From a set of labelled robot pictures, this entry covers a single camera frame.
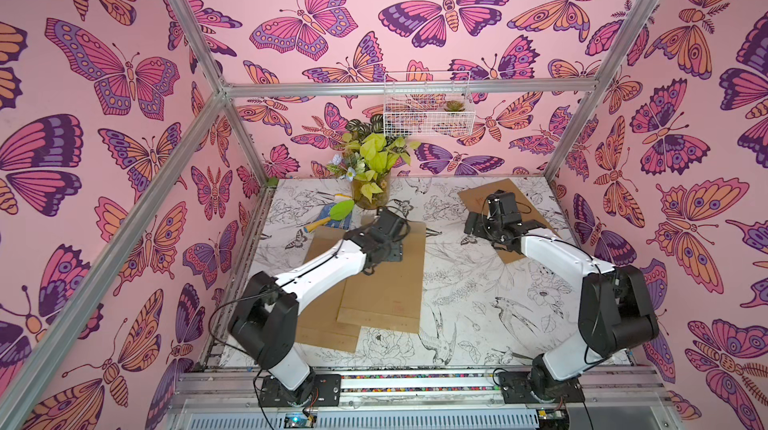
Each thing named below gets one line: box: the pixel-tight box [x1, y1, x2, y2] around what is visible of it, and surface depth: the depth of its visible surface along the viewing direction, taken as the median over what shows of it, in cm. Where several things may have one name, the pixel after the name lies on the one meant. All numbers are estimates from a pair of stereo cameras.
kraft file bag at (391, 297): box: [337, 221, 427, 334], surface depth 90 cm
